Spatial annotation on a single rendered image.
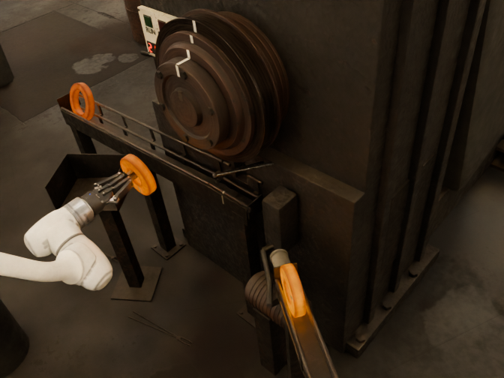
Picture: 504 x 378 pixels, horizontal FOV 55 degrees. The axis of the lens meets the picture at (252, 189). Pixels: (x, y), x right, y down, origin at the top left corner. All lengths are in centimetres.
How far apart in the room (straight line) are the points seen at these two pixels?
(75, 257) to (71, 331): 98
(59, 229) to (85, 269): 16
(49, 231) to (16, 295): 114
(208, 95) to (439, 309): 147
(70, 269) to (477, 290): 174
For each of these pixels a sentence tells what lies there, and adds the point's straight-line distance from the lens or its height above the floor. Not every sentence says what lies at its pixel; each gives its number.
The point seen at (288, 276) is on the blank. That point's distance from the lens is 139.
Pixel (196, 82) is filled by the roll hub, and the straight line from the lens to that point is 135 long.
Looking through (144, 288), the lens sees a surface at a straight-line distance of 244.
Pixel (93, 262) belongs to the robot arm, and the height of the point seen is 81.
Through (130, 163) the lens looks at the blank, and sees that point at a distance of 167.
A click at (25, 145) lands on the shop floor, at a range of 367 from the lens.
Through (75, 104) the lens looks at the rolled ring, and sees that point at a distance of 259.
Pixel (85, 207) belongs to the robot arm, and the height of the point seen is 86.
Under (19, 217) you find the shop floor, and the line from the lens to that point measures 310.
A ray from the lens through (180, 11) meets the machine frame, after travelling 170.
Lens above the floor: 188
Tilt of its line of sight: 42 degrees down
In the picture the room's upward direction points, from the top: 6 degrees counter-clockwise
